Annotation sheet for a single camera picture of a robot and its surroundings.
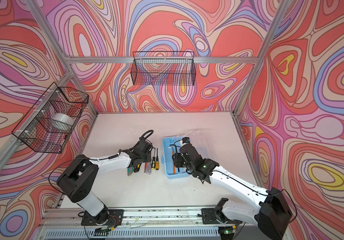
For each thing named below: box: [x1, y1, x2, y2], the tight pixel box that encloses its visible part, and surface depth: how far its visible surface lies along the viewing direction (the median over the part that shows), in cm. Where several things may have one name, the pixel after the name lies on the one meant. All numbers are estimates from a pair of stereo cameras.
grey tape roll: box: [50, 113, 76, 130], surface depth 74 cm
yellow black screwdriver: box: [155, 148, 160, 171], surface depth 93 cm
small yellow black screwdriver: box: [151, 147, 156, 170], surface depth 92 cm
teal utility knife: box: [127, 167, 134, 176], surface depth 90 cm
